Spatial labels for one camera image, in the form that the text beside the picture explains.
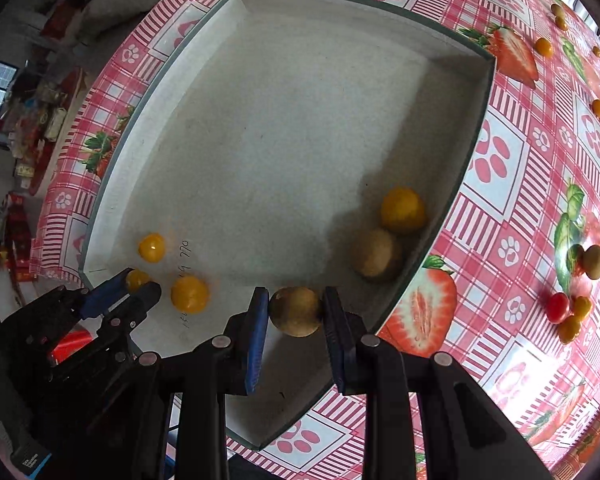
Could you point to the cluttered table with packages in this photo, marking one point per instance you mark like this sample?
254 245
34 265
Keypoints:
35 120

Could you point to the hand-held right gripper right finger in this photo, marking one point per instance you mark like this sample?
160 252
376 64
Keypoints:
334 340

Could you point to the strawberry print tablecloth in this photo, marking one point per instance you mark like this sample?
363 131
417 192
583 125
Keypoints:
505 270

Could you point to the white sack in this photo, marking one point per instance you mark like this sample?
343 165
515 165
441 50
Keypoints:
120 5

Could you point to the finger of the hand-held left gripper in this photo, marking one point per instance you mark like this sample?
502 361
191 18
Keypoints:
105 294
145 300

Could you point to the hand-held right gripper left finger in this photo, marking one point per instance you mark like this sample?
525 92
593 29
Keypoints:
258 340

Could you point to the brown round fruit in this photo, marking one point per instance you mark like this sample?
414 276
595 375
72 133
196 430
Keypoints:
377 254
594 261
296 312
557 9

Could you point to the grey cardboard box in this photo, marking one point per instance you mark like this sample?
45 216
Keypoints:
280 135

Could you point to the red cherry tomato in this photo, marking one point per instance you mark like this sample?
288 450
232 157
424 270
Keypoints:
557 307

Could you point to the red boxes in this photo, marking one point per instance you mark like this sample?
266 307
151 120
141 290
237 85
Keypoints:
12 235

